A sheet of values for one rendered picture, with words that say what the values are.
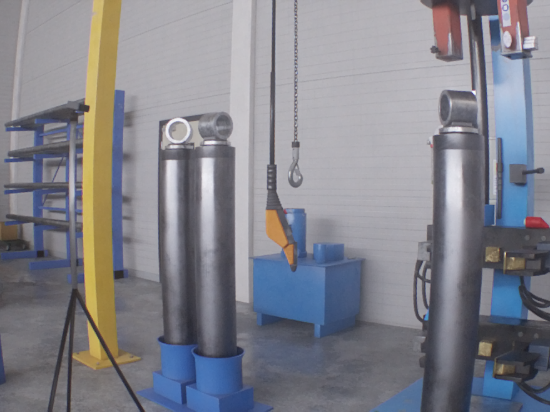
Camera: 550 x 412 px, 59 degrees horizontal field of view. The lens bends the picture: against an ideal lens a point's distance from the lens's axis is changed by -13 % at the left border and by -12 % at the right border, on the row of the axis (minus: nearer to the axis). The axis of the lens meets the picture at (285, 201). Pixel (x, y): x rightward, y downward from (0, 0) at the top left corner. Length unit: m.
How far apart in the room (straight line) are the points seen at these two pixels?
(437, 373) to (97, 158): 2.66
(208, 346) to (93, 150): 1.63
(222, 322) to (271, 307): 2.09
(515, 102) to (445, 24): 0.57
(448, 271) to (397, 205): 2.89
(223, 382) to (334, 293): 1.95
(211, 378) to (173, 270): 0.64
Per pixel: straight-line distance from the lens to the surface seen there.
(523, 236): 2.63
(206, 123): 2.86
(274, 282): 4.87
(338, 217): 5.28
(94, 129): 3.83
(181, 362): 3.17
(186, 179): 3.04
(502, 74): 2.93
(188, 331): 3.15
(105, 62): 3.94
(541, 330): 2.67
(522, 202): 2.85
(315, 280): 4.58
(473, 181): 2.08
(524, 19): 2.52
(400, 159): 4.93
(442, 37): 2.66
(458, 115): 2.12
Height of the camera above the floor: 1.26
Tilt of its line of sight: 1 degrees down
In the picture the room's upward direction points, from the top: straight up
